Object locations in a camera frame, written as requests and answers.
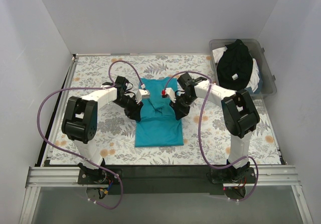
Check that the grey blue garment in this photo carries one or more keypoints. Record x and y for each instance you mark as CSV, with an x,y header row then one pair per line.
x,y
259,84

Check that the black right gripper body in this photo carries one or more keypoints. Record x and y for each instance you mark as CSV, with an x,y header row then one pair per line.
x,y
180,109

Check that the aluminium frame rail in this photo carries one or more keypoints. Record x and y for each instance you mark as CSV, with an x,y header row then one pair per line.
x,y
164,194

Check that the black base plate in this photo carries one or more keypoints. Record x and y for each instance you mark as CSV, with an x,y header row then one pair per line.
x,y
151,179

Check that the black t shirt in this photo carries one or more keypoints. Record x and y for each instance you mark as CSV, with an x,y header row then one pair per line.
x,y
234,68

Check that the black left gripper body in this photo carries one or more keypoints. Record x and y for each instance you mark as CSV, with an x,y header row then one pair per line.
x,y
134,111

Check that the white garment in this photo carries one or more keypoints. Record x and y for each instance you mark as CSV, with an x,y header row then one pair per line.
x,y
218,53

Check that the clear plastic storage bin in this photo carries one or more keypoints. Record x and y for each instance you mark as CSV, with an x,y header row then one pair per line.
x,y
257,52

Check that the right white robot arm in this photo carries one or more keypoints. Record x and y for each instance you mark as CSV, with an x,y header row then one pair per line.
x,y
239,112

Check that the teal t shirt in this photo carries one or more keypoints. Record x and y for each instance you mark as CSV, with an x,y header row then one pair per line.
x,y
158,126

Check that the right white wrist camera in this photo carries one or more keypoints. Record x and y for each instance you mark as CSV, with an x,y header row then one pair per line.
x,y
169,93

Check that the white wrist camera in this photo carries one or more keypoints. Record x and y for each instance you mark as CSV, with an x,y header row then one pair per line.
x,y
169,93
142,94

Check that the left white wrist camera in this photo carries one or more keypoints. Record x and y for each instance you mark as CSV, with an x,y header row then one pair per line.
x,y
142,94

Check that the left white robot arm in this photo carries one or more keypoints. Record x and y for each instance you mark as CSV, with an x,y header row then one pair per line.
x,y
80,119

